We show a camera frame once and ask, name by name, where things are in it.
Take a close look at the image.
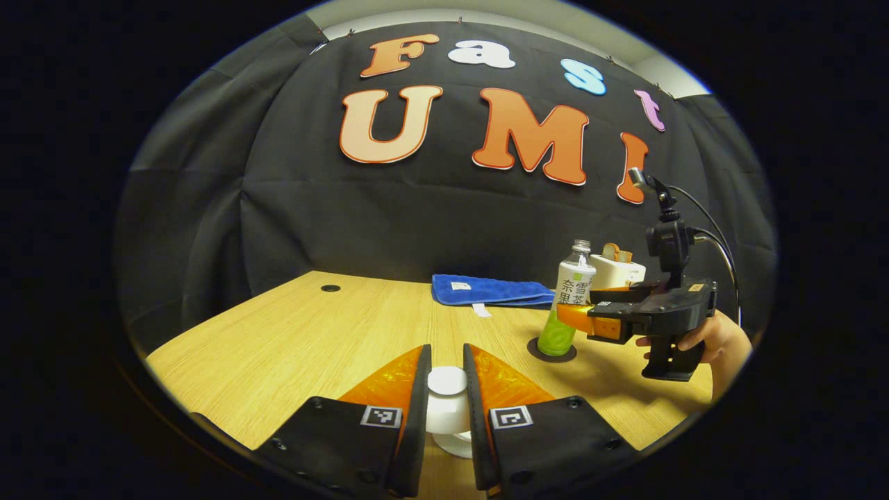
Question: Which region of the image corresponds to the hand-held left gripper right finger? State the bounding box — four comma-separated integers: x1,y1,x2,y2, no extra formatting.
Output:
463,342,640,497

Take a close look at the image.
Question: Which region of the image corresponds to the dark round coaster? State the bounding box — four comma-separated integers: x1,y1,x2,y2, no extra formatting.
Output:
526,337,577,363

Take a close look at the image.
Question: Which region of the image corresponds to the blue towel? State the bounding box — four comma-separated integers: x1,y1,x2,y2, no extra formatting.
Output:
431,274,556,318

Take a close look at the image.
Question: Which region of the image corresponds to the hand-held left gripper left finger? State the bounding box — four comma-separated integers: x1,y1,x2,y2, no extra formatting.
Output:
251,344,433,499

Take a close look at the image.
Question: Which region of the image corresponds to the black backdrop cloth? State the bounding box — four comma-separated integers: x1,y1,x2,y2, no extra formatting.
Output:
115,10,779,355

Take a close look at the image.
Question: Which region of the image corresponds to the clear water bottle white label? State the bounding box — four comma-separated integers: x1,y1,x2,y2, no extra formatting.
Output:
537,240,597,357

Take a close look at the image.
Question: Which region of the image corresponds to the white toaster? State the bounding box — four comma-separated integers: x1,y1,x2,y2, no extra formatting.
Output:
589,253,647,292

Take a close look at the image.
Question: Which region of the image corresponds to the black cable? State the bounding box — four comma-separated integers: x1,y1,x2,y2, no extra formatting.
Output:
667,184,742,327

